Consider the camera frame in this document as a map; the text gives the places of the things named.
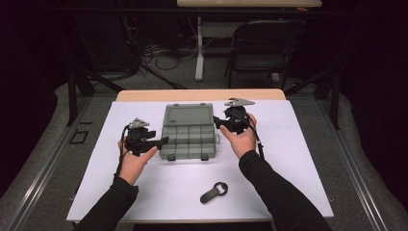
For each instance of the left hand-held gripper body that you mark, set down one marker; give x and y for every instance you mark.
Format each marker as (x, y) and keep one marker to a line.
(136, 138)

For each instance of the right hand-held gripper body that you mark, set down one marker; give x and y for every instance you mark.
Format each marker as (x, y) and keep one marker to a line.
(237, 117)

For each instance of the grey translucent compartment box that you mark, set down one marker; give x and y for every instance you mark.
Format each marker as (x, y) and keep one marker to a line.
(189, 138)

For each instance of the black bottle opener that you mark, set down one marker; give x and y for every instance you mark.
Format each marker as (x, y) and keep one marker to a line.
(210, 194)

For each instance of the person's right hand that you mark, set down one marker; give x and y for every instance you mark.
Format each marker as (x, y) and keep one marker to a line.
(242, 142)

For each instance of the person's left hand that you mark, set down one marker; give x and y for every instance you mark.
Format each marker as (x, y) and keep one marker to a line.
(134, 166)

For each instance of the light wooden table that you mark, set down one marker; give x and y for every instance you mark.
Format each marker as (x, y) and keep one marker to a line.
(192, 95)

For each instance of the small white floor box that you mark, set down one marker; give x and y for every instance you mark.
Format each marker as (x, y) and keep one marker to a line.
(275, 77)

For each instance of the black folding chair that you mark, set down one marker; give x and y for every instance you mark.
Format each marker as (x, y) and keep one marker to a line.
(256, 62)

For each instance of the white board sheet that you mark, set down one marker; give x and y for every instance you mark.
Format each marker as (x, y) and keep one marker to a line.
(282, 154)

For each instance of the black metal stand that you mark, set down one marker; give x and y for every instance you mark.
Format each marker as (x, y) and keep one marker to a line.
(335, 102)
(72, 96)

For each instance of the white-legged background desk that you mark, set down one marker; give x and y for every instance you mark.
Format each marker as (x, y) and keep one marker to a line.
(199, 48)

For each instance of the aluminium floor rail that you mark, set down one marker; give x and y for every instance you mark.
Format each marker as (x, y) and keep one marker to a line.
(352, 173)
(41, 179)

